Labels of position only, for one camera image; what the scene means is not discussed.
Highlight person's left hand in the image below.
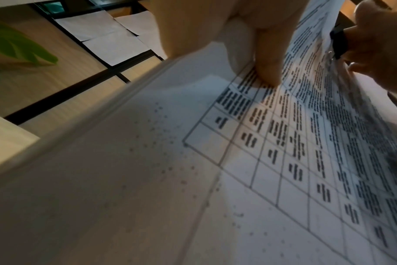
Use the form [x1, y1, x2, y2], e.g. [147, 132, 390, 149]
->
[151, 0, 312, 86]

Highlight person's right hand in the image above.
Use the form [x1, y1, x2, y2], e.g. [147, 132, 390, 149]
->
[343, 0, 397, 96]

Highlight black binder clip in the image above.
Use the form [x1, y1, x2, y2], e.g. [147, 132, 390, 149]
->
[329, 27, 350, 61]

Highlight printed table paper sheet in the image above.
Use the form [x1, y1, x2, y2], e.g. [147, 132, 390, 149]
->
[182, 0, 397, 265]

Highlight blank white paper sheet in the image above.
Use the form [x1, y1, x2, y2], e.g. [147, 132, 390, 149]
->
[115, 10, 168, 61]
[54, 10, 121, 42]
[82, 30, 154, 67]

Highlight teal green object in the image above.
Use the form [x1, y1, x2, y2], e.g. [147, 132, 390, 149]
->
[42, 1, 64, 15]

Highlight green plant leaves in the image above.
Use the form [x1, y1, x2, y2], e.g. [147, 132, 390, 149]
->
[0, 16, 59, 85]

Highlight stack of white paper sheets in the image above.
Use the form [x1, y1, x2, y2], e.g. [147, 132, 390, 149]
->
[0, 41, 261, 265]

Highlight black metal table frame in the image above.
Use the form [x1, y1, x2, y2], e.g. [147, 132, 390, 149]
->
[5, 2, 164, 126]

